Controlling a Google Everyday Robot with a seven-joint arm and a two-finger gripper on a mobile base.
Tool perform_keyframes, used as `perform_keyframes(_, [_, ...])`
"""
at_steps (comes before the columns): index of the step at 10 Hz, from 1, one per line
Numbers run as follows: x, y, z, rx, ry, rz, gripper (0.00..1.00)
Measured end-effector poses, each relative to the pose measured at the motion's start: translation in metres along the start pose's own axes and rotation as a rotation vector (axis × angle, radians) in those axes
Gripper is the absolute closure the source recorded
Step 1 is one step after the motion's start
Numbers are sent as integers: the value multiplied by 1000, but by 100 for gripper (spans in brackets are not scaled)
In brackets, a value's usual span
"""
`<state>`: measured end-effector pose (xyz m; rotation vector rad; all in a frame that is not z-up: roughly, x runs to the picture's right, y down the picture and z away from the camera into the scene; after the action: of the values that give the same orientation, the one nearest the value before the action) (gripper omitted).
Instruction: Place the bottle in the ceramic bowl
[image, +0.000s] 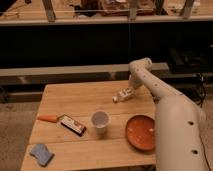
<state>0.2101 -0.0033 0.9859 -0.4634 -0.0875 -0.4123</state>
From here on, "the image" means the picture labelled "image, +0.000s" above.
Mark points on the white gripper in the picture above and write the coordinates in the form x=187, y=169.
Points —
x=134, y=83

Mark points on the small white bottle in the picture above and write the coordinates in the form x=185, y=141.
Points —
x=122, y=95

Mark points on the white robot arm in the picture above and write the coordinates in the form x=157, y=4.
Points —
x=179, y=122

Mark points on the orange ceramic bowl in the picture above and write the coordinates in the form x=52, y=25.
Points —
x=139, y=132

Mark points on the white paper cup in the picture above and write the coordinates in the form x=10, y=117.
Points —
x=100, y=121

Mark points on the dark chocolate bar wrapper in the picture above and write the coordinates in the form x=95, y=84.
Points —
x=73, y=125

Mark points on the orange carrot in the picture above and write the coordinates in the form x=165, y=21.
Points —
x=48, y=118

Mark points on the blue sponge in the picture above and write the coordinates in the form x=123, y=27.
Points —
x=42, y=154

